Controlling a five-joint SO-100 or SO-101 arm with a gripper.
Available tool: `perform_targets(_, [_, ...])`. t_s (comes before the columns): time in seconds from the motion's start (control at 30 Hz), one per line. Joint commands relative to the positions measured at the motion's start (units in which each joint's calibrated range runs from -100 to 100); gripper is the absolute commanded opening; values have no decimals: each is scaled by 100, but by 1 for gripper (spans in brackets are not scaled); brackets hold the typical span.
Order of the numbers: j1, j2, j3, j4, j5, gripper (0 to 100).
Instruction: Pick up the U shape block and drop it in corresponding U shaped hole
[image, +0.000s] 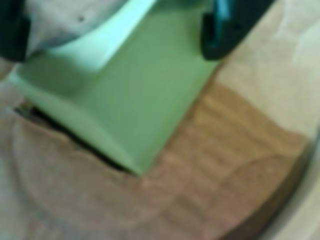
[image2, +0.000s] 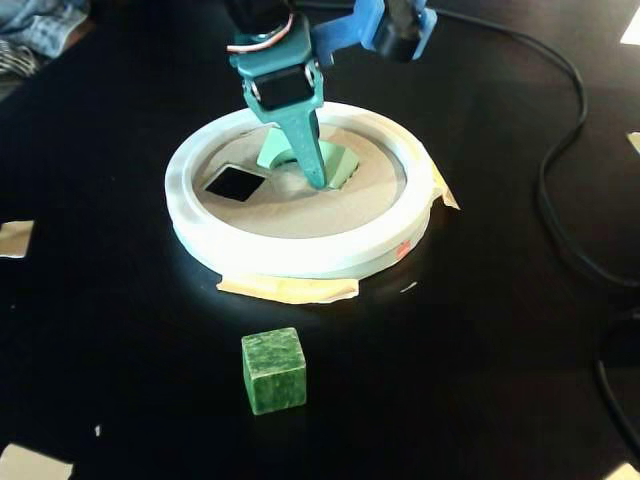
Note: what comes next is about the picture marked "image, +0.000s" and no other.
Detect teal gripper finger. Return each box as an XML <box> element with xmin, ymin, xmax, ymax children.
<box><xmin>200</xmin><ymin>0</ymin><xmax>254</xmax><ymax>61</ymax></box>
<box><xmin>0</xmin><ymin>0</ymin><xmax>32</xmax><ymax>62</ymax></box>

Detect pale green U shape block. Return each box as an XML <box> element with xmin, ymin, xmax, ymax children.
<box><xmin>7</xmin><ymin>0</ymin><xmax>221</xmax><ymax>176</ymax></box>

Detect round wooden plate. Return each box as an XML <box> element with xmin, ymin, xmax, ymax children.
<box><xmin>0</xmin><ymin>0</ymin><xmax>320</xmax><ymax>240</ymax></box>

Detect white round ring container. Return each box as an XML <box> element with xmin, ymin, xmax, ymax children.
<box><xmin>259</xmin><ymin>139</ymin><xmax>320</xmax><ymax>240</ymax></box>

